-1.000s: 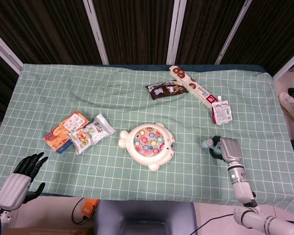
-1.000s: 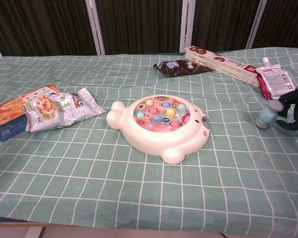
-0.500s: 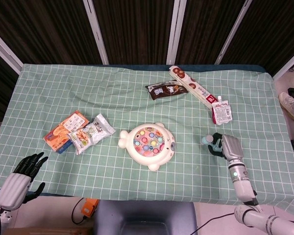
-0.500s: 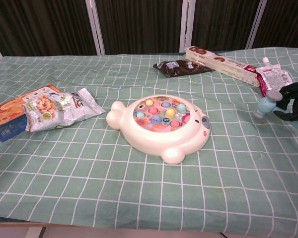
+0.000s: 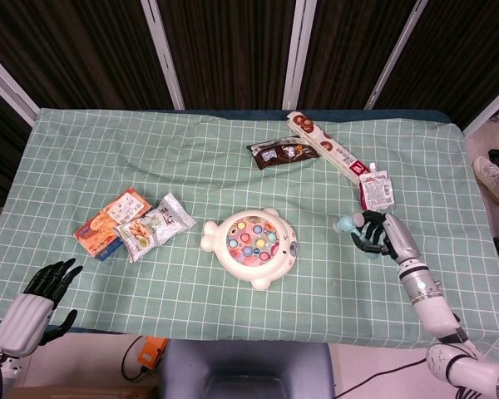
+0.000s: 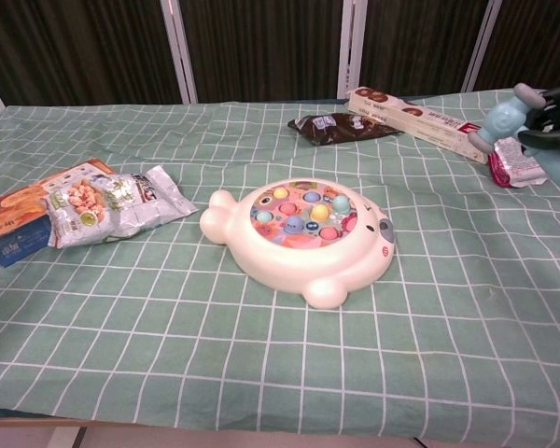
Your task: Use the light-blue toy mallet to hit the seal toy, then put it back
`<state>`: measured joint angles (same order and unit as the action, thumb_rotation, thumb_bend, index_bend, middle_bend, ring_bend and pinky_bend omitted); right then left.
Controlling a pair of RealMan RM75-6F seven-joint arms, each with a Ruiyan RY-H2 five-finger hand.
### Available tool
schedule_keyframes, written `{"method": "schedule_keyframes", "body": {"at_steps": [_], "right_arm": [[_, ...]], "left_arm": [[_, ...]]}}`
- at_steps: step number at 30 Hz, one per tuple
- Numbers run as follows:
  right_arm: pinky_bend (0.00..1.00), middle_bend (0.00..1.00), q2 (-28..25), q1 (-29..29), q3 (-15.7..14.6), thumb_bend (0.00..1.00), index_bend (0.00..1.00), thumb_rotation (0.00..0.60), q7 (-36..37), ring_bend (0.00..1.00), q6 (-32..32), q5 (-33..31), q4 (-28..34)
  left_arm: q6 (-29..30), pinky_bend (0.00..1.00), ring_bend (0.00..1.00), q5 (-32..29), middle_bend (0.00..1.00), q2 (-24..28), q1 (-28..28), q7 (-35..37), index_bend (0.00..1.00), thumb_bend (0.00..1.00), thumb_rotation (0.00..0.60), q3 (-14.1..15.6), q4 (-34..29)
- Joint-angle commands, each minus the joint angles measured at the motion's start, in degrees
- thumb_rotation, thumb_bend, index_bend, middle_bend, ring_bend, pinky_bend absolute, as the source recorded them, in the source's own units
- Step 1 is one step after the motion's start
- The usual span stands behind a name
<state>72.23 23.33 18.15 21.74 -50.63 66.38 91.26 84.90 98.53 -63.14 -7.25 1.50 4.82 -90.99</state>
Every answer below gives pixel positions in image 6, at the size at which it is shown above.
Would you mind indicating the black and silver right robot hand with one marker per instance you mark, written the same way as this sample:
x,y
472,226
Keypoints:
x,y
557,116

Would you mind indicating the light blue toy hammer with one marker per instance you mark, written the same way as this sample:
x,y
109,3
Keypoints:
x,y
506,116

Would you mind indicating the white whack-a-mole toy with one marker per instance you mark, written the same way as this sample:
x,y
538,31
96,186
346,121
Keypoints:
x,y
280,266

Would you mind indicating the red and white spout pouch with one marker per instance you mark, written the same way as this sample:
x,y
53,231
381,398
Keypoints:
x,y
513,163

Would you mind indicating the long white and red box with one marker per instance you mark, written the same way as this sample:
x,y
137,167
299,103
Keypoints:
x,y
401,114

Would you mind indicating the brown snack packet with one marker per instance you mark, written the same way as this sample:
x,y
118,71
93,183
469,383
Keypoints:
x,y
345,128

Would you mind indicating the green checkered tablecloth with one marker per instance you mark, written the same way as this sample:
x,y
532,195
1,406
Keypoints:
x,y
168,326

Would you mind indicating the silver snack bag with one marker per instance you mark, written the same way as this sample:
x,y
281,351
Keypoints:
x,y
121,205

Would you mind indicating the orange and blue biscuit box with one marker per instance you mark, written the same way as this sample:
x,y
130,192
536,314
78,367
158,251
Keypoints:
x,y
14,214

